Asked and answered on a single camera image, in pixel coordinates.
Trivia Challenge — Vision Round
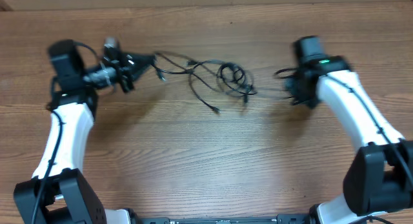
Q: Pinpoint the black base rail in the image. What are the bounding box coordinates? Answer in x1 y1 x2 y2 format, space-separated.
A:
135 214 319 224

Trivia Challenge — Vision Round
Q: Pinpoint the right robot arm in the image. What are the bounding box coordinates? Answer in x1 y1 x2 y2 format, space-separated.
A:
284 36 412 223

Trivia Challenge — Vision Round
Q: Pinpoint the black USB-C cable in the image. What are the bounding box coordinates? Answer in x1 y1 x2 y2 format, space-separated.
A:
154 51 252 114

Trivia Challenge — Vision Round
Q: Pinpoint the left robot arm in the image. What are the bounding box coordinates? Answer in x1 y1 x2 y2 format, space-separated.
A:
14 37 156 223

